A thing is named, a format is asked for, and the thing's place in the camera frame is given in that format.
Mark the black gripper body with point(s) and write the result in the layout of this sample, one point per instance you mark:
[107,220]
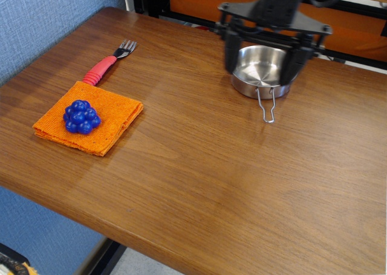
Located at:
[274,23]

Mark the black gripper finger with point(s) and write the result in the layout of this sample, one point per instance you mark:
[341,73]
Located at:
[294,61]
[232,45]

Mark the blue toy grape bunch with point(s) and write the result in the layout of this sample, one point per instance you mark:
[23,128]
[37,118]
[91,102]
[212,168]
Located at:
[81,118]

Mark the folded orange cloth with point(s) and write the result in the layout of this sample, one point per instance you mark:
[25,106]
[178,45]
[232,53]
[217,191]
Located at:
[116,112]

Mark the orange object at corner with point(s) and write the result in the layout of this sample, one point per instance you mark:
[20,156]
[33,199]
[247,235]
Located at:
[26,270]

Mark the steel bowl with wire handle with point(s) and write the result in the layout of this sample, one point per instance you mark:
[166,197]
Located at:
[257,76]

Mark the orange panel with black frame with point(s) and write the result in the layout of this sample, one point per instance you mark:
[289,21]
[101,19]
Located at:
[359,26]

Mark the fork with red handle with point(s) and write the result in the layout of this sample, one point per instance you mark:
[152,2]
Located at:
[95,74]

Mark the black table leg frame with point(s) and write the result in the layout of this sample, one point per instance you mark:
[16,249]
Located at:
[103,258]

